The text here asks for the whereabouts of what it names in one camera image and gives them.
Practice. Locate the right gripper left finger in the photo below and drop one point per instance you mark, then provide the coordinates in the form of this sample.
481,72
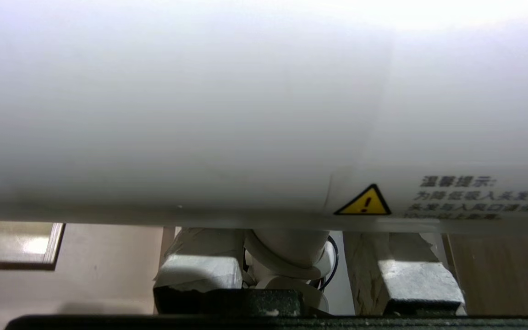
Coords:
200,270

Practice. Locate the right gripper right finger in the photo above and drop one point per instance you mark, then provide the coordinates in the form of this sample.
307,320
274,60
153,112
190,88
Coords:
406,275

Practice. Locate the white hair dryer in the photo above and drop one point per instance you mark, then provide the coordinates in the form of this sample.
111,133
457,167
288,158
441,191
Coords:
200,114

